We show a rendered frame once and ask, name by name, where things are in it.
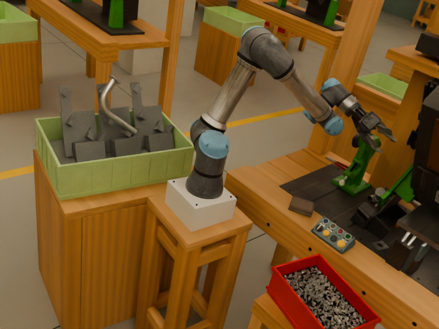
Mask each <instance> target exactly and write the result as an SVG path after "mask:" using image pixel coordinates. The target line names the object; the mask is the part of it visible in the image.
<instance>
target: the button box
mask: <svg viewBox="0 0 439 329"><path fill-rule="evenodd" d="M324 219H327V218H326V217H324V216H323V217H322V218H321V219H320V221H319V222H318V223H317V224H316V225H315V226H314V227H313V229H312V230H311V232H313V233H314V234H315V235H316V236H318V237H319V238H321V239H322V240H323V241H324V242H326V243H327V244H329V245H330V246H331V247H333V248H334V249H336V250H337V251H338V252H340V253H341V254H343V253H345V252H346V251H348V250H349V249H351V248H352V247H353V246H354V245H355V237H353V236H352V235H351V234H350V236H351V238H350V239H347V238H346V237H345V235H347V234H349V233H348V232H346V231H345V230H343V233H341V234H339V233H338V229H342V228H340V227H339V226H338V225H336V224H335V225H336V227H335V228H331V224H334V223H333V222H332V221H330V220H329V219H328V220H329V222H328V223H324V222H323V220H324ZM317 225H321V226H322V227H323V229H322V230H321V231H317V230H316V226H317ZM324 230H328V231H329V235H328V236H324V235H323V231H324ZM332 235H335V236H336V237H337V240H336V241H335V242H333V241H331V236H332ZM338 240H344V241H345V246H344V247H339V246H338V245H337V242H338Z"/></svg>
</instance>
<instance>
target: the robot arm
mask: <svg viewBox="0 0 439 329"><path fill-rule="evenodd" d="M240 44H241V47H240V48H239V50H238V52H237V53H236V57H237V62H236V63H235V65H234V67H233V69H232V71H231V72H230V74H229V75H228V77H227V79H226V81H225V83H224V84H223V86H222V88H221V89H220V91H219V93H218V95H217V97H216V98H215V100H214V102H213V103H212V105H211V107H210V109H209V111H208V112H207V113H203V114H202V115H201V117H200V118H199V119H196V120H195V121H194V122H193V123H192V125H191V128H190V138H191V141H192V143H193V146H194V148H195V152H196V158H195V164H194V167H193V170H192V172H191V174H190V175H189V177H188V178H187V180H186V189H187V191H188V192H189V193H191V194H192V195H193V196H196V197H199V198H203V199H215V198H218V197H220V196H221V195H222V192H223V178H222V174H223V169H224V166H225V162H226V158H227V154H228V152H229V144H230V143H229V139H228V138H227V137H226V136H225V135H224V133H225V131H226V130H227V126H226V122H227V120H228V119H229V117H230V115H231V114H232V112H233V110H234V109H235V107H236V105H237V104H238V102H239V100H240V98H241V97H242V95H243V94H244V92H245V90H246V88H247V87H248V85H249V84H250V82H251V80H252V78H253V77H254V75H255V73H256V72H257V71H261V70H263V69H264V70H265V71H266V72H267V73H269V74H270V75H271V76H272V77H273V78H274V79H275V80H279V81H280V82H281V83H282V84H283V85H284V86H285V87H286V89H287V90H288V91H289V92H290V93H291V94H292V95H293V96H294V98H296V99H297V100H298V101H299V102H300V103H301V105H302V106H303V107H304V108H305V110H304V111H303V114H304V115H305V116H306V117H307V118H308V119H309V120H310V121H311V122H312V123H313V124H316V123H317V122H318V123H319V124H320V125H321V127H322V128H323V129H324V130H325V132H326V133H328V134H329V135H331V136H336V135H338V134H340V133H341V132H342V131H343V129H344V122H343V121H342V118H341V117H339V116H338V115H337V114H336V113H335V112H334V110H333V109H332V108H333V107H334V106H335V105H336V106H337V107H338V108H339V109H340V110H341V111H342V113H343V114H345V115H347V116H348V117H350V116H351V115H352V116H351V118H352V120H353V123H354V125H355V128H356V129H357V132H358V133H359V134H360V137H361V139H362V140H363V142H365V143H366V144H367V145H369V146H370V147H371V148H373V149H374V150H376V151H377V152H379V153H383V151H382V150H381V148H379V147H378V145H377V143H376V142H375V140H374V137H373V136H370V132H371V130H373V129H374V130H376V128H375V126H377V128H378V132H379V133H380V134H384V135H385V136H386V137H388V138H389V139H390V140H391V141H393V142H396V139H395V137H394V135H393V134H392V130H391V129H389V128H387V127H386V126H385V124H384V123H383V122H382V121H381V119H380V118H379V117H378V116H377V115H376V114H375V113H374V112H373V111H371V112H369V113H368V112H365V111H364V110H363V109H362V108H361V104H360V103H359V101H358V100H357V99H356V97H354V96H353V95H352V94H351V93H350V92H349V91H348V90H347V89H346V88H345V87H344V86H343V85H342V84H341V83H340V82H339V81H338V80H337V79H336V78H330V79H328V80H327V81H326V82H325V83H324V84H323V85H322V87H321V90H322V94H319V93H318V92H317V91H316V90H315V89H314V87H313V86H312V85H311V84H310V83H309V81H308V80H307V79H306V78H305V77H304V76H303V75H302V74H301V72H300V71H299V70H298V69H297V68H296V66H295V61H294V60H293V58H292V57H291V56H290V55H289V54H288V52H287V50H286V49H285V48H284V46H283V44H282V43H281V42H280V40H279V39H278V38H277V37H275V36H274V35H273V34H272V33H271V32H270V31H269V30H268V29H267V28H264V27H261V26H253V27H250V28H249V29H247V30H246V31H245V32H244V33H243V35H242V38H241V42H240ZM374 114H375V115H376V116H375V115H374Z"/></svg>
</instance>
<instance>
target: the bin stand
mask: <svg viewBox="0 0 439 329"><path fill-rule="evenodd" d="M251 312H252V317H251V319H250V323H249V326H248V329H267V328H268V329H294V327H293V326H292V325H291V323H290V322H289V321H288V320H287V318H286V317H285V315H284V314H283V313H282V312H281V310H280V309H279V307H278V306H277V305H276V304H275V302H274V301H273V299H272V298H271V297H270V296H269V294H268V293H267V292H266V293H264V294H263V295H262V296H260V297H258V298H257V299H255V300H254V302H253V306H252V310H251Z"/></svg>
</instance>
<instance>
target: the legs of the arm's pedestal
mask: <svg viewBox="0 0 439 329"><path fill-rule="evenodd" d="M248 233H249V230H248V231H245V232H243V233H240V234H237V235H234V236H231V237H229V238H226V239H223V240H220V241H218V242H214V243H211V244H209V245H206V246H203V247H200V248H198V249H194V250H192V251H189V252H186V251H185V249H184V248H183V247H182V246H181V245H180V244H179V243H178V241H177V240H176V239H175V237H174V236H173V235H172V234H171V233H170V232H169V230H168V229H167V228H166V227H165V225H164V224H163V223H162V222H161V221H160V220H159V219H158V217H157V216H156V215H155V213H154V212H153V211H152V210H151V209H150V208H149V207H148V213H147V220H146V231H145V237H144V249H143V255H142V266H141V273H140V284H139V290H138V302H137V313H136V319H135V329H223V327H224V324H225V320H226V316H227V312H228V309H229V304H230V302H231V297H232V294H233V290H234V287H235V282H236V278H237V275H238V271H239V268H240V263H241V260H242V256H243V252H244V248H245V245H246V241H247V238H248ZM165 249H166V250H167V252H168V253H169V255H170V256H171V257H172V258H173V259H174V268H173V272H172V279H171V287H170V289H169V290H166V291H163V292H160V293H159V284H160V279H161V271H162V265H163V257H164V252H165ZM218 259H219V261H218V267H217V270H216V275H215V278H214V284H213V287H212V292H211V295H210V301H209V304H208V303H207V301H206V300H205V299H204V298H203V297H202V295H201V294H200V293H199V291H198V290H197V289H198V285H199V279H200V275H201V270H202V266H203V265H205V264H208V263H210V262H213V261H215V260H218ZM165 306H167V312H166V316H165V320H164V318H163V317H162V316H161V314H160V312H159V311H158V309H160V308H162V307H165ZM193 308H194V309H195V310H196V312H197V313H198V314H199V315H200V317H201V318H202V320H203V321H201V322H198V323H197V324H194V325H192V326H190V327H188V328H186V323H187V320H188V319H189V318H191V317H192V313H193Z"/></svg>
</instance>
